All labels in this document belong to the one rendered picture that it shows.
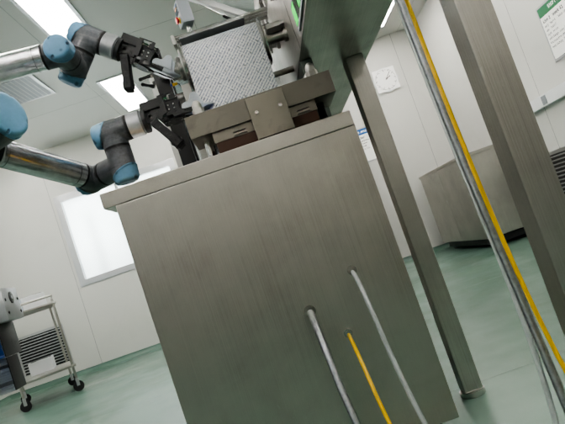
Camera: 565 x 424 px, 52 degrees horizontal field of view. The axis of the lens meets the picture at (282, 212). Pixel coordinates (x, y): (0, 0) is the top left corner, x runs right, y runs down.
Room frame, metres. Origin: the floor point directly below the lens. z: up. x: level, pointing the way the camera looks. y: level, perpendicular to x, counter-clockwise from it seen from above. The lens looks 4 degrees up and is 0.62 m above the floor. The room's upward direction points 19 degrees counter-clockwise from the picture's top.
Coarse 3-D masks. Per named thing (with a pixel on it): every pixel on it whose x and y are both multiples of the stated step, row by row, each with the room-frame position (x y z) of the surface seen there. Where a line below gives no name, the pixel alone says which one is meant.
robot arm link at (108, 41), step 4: (104, 36) 1.72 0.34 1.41; (108, 36) 1.72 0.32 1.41; (112, 36) 1.72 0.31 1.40; (116, 36) 1.73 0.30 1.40; (104, 40) 1.72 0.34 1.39; (108, 40) 1.72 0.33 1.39; (112, 40) 1.72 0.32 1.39; (116, 40) 1.73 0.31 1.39; (100, 44) 1.72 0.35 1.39; (104, 44) 1.72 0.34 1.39; (108, 44) 1.72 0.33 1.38; (112, 44) 1.72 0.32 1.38; (100, 48) 1.72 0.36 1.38; (104, 48) 1.72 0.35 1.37; (108, 48) 1.72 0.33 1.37; (112, 48) 1.72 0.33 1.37; (100, 52) 1.74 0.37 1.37; (104, 52) 1.73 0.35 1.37; (108, 52) 1.73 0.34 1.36; (112, 52) 1.73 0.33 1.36; (104, 56) 1.75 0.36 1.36; (108, 56) 1.74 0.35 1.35; (112, 56) 1.75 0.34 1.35
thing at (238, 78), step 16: (224, 64) 1.70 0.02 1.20; (240, 64) 1.70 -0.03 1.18; (256, 64) 1.70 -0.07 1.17; (208, 80) 1.70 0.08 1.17; (224, 80) 1.70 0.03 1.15; (240, 80) 1.70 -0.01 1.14; (256, 80) 1.70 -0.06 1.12; (272, 80) 1.70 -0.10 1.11; (208, 96) 1.70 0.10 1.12; (224, 96) 1.70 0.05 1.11; (240, 96) 1.70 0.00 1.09
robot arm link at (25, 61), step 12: (48, 36) 1.57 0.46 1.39; (60, 36) 1.57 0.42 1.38; (24, 48) 1.59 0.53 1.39; (36, 48) 1.58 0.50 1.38; (48, 48) 1.56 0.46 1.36; (60, 48) 1.57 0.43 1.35; (72, 48) 1.60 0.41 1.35; (0, 60) 1.57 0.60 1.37; (12, 60) 1.58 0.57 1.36; (24, 60) 1.58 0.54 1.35; (36, 60) 1.58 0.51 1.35; (48, 60) 1.59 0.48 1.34; (60, 60) 1.58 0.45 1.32; (72, 60) 1.62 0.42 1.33; (0, 72) 1.58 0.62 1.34; (12, 72) 1.59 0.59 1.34; (24, 72) 1.60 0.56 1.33; (36, 72) 1.62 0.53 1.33
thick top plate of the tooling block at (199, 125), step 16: (304, 80) 1.51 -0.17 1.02; (320, 80) 1.51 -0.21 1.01; (288, 96) 1.51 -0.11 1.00; (304, 96) 1.51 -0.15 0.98; (320, 96) 1.51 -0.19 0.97; (208, 112) 1.50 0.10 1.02; (224, 112) 1.50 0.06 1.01; (240, 112) 1.50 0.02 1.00; (192, 128) 1.50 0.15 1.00; (208, 128) 1.50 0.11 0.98; (224, 128) 1.50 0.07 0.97
